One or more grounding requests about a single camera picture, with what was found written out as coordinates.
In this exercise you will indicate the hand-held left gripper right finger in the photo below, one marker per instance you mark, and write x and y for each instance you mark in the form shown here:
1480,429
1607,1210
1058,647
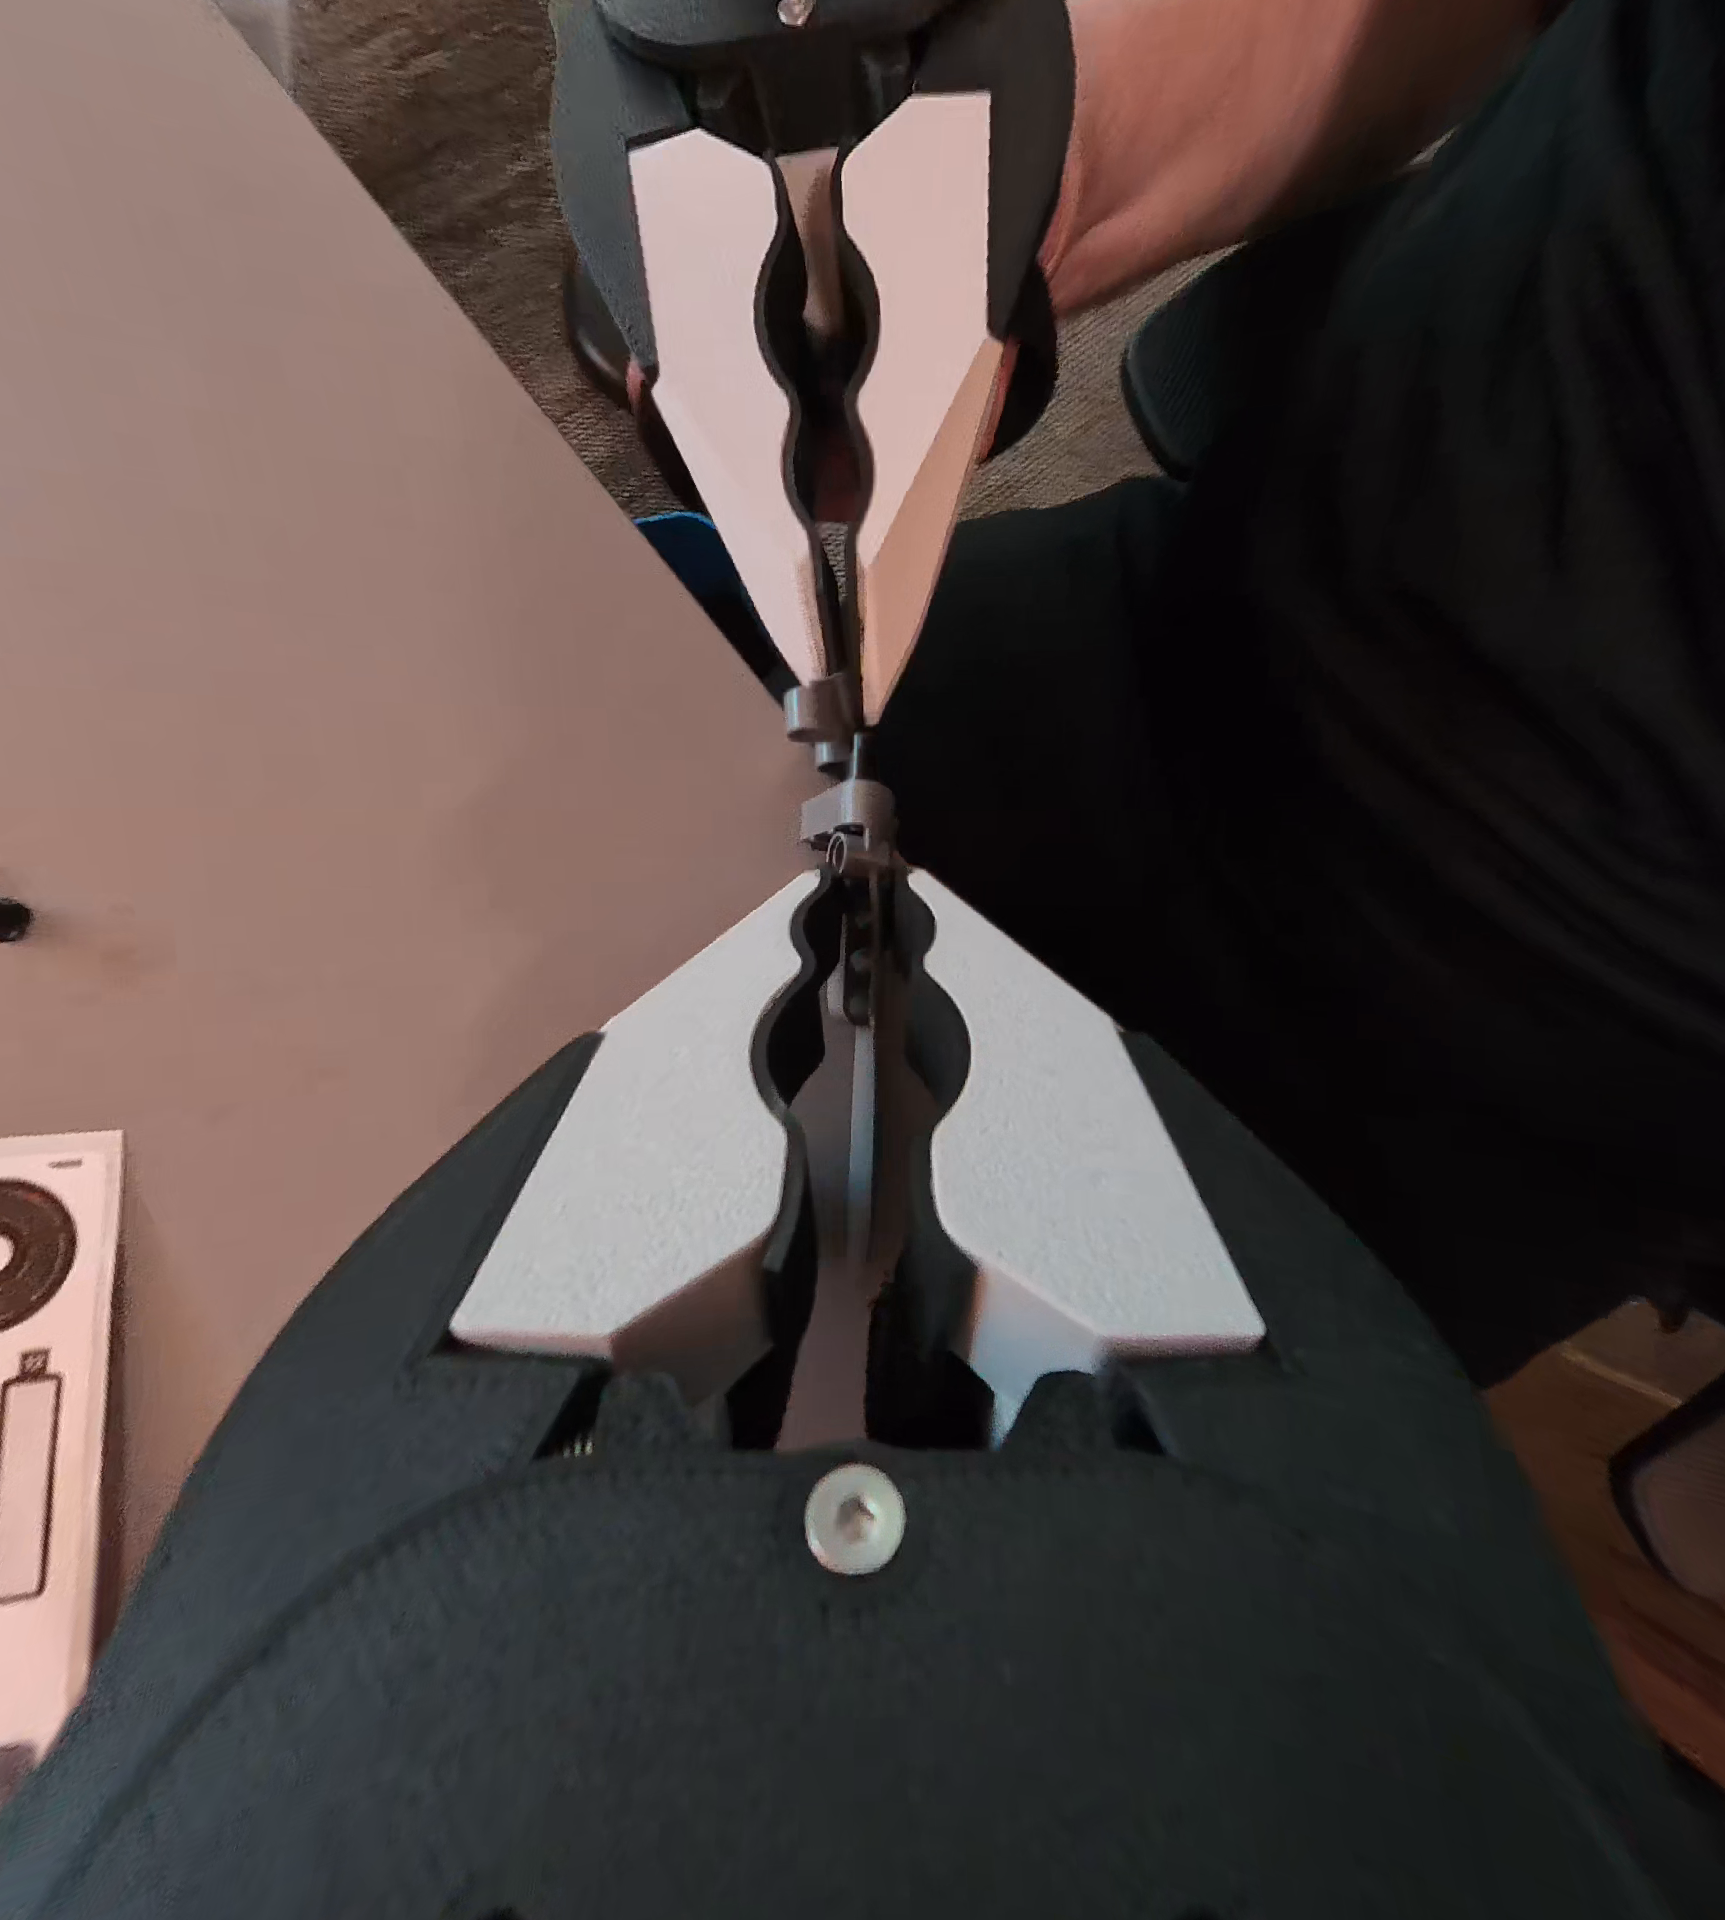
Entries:
1087,1185

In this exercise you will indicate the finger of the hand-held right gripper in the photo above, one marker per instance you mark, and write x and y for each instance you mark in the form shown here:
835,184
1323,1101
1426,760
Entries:
937,301
713,301

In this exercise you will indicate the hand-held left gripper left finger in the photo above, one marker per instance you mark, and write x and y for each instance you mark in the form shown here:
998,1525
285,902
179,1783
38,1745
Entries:
637,1185

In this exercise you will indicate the grey pointed lego panel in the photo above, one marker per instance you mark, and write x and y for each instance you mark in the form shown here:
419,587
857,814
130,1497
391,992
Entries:
833,1275

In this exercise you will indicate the grey lego pin connector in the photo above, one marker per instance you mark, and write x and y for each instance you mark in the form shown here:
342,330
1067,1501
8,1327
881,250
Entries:
821,705

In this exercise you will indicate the person's right forearm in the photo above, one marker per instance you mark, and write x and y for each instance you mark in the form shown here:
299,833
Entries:
1250,134

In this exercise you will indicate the lego sticker sheet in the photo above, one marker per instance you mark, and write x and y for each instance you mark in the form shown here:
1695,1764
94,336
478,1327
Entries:
7,1424

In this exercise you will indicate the blue shoe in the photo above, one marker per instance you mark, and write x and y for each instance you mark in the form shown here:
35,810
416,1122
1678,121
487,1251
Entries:
713,584

